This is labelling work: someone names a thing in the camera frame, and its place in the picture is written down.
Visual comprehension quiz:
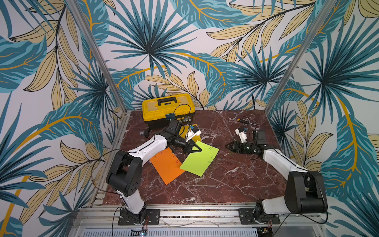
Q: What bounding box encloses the left aluminium corner post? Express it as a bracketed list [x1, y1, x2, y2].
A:
[66, 0, 127, 114]

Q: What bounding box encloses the small black orange tool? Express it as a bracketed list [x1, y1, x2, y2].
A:
[237, 118, 250, 124]

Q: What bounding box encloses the yellow paper sheet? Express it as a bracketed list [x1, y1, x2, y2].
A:
[191, 136, 201, 142]

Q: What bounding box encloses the aluminium corner post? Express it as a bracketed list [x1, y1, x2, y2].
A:
[265, 0, 337, 115]
[66, 0, 127, 114]

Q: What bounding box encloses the right aluminium corner post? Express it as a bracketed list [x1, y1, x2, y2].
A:
[265, 0, 337, 115]

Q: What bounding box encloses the yellow black toolbox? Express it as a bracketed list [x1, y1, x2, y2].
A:
[142, 93, 195, 130]

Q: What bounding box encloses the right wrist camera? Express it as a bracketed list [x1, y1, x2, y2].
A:
[235, 128, 248, 143]

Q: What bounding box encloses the orange paper sheet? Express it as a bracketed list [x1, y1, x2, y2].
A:
[150, 148, 185, 185]

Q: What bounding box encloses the aluminium front frame rail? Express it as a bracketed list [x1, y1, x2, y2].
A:
[69, 203, 328, 237]

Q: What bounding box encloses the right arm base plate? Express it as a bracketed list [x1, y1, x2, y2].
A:
[238, 208, 281, 225]

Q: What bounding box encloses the lime green paper sheet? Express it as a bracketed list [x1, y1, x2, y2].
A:
[180, 141, 219, 177]

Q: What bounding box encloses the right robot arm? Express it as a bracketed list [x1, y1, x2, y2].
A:
[226, 128, 328, 225]

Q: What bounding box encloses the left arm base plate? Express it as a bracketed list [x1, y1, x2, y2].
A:
[118, 208, 160, 226]

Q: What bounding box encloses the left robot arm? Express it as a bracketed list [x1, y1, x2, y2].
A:
[106, 119, 202, 225]

